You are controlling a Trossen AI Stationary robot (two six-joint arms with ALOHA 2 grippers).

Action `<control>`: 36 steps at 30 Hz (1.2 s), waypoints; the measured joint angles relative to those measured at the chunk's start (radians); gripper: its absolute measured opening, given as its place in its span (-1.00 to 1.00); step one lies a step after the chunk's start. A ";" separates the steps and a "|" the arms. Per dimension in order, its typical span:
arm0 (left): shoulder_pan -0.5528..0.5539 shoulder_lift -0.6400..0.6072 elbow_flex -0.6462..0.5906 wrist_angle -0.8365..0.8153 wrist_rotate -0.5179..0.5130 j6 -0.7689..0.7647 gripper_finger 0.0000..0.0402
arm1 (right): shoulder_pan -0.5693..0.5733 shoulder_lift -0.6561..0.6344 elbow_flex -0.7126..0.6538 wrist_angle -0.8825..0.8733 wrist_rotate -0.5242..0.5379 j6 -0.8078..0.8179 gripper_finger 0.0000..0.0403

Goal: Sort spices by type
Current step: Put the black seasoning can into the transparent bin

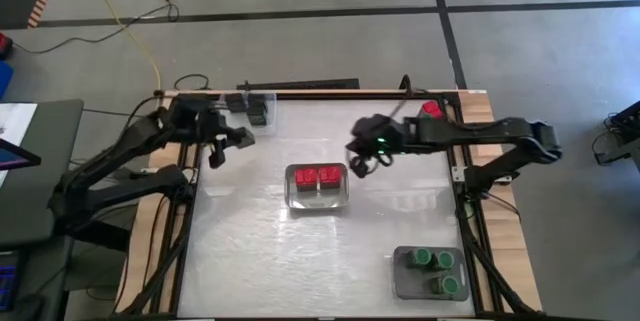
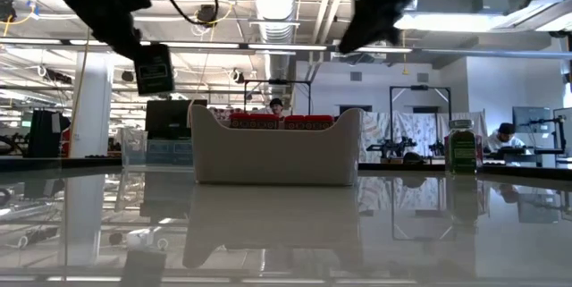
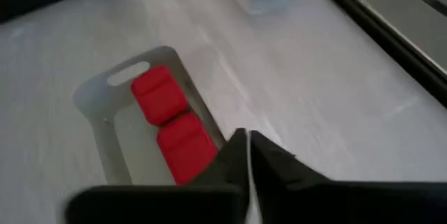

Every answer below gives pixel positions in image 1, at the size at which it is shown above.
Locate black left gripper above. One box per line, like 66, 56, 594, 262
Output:
199, 109, 256, 170

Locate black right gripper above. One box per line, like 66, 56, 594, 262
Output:
347, 114, 407, 178

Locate green-lid glass spice jar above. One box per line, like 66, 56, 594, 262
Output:
406, 246, 434, 268
430, 274, 461, 296
432, 249, 456, 271

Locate clear plastic bin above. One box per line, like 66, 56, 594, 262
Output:
218, 90, 278, 136

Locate white plastic bin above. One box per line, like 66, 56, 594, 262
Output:
283, 162, 350, 212

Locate long black bar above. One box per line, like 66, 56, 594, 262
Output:
236, 78, 361, 91

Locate grey plastic tray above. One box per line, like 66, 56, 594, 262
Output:
393, 244, 470, 302

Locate wooden table board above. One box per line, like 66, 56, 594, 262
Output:
115, 88, 545, 315

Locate dark grey desk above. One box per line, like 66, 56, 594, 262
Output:
0, 99, 85, 250

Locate white paper sheet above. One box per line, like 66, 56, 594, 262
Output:
0, 102, 39, 145

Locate black tablet screen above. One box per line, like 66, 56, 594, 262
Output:
0, 138, 42, 172

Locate blue floor object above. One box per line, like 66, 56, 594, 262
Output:
0, 60, 15, 100

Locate black keyboard blue lights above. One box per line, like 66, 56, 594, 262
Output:
0, 253, 21, 315

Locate black table frame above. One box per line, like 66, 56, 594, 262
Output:
112, 88, 549, 321

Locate thin yellow floor cable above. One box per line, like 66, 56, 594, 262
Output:
74, 0, 162, 93

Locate black equipment with cables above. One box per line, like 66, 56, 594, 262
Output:
592, 100, 640, 167

